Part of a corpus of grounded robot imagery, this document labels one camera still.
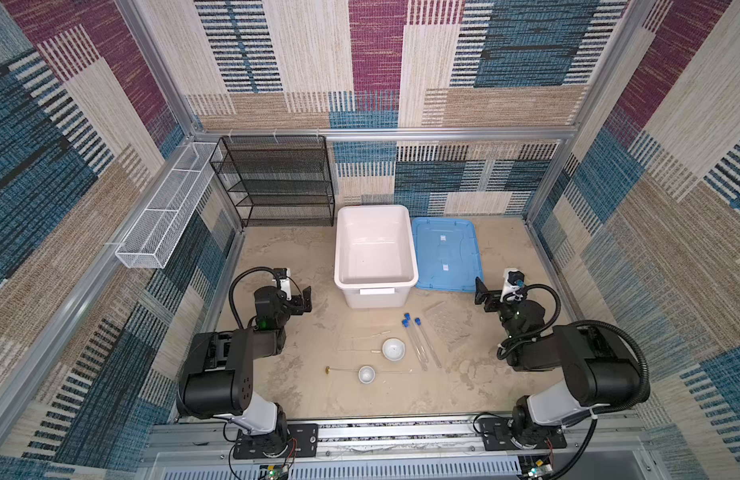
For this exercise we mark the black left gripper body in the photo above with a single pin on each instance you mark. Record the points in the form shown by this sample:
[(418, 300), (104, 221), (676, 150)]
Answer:
[(300, 300)]

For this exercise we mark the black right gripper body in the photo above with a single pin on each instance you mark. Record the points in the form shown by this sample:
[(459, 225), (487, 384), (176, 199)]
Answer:
[(487, 294)]

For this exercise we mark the blue capped test tube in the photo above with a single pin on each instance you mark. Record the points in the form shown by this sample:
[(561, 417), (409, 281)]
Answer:
[(428, 344), (418, 347)]

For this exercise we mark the white plastic storage bin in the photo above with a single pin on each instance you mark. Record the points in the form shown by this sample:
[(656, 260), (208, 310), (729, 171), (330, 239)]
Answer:
[(375, 263)]

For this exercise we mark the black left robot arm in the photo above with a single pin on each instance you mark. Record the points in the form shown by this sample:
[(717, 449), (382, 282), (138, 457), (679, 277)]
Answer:
[(216, 380)]

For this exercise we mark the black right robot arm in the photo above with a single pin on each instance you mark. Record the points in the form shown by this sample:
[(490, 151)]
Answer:
[(604, 370)]

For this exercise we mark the blue plastic bin lid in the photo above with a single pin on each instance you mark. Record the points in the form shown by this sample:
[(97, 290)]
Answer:
[(447, 254)]

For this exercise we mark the clear plastic pipette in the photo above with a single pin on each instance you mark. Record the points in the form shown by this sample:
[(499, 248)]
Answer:
[(372, 335)]

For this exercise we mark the small white porcelain dish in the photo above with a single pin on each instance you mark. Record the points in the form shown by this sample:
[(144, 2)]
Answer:
[(366, 375)]

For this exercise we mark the large white porcelain dish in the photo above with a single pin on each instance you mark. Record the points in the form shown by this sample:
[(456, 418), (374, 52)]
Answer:
[(393, 349)]

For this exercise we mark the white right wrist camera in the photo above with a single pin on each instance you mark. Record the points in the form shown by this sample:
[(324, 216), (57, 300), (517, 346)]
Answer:
[(514, 282)]

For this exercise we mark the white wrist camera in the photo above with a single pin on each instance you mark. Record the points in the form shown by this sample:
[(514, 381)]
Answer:
[(514, 282), (285, 283)]

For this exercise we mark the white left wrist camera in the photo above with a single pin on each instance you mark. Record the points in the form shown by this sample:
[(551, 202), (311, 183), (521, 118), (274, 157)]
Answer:
[(285, 283)]

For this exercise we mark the black wire mesh shelf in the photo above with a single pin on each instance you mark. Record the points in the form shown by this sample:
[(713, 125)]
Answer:
[(277, 181)]

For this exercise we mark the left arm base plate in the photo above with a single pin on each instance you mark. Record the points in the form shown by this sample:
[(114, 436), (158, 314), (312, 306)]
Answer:
[(294, 441)]

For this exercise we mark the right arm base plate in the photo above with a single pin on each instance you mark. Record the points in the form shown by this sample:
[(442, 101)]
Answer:
[(500, 434)]

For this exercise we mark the white wire mesh basket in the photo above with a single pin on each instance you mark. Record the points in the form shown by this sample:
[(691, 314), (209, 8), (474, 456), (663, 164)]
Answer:
[(153, 238)]

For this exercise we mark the aluminium mounting rail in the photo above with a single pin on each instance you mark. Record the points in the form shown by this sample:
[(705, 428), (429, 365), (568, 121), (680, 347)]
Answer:
[(397, 447)]

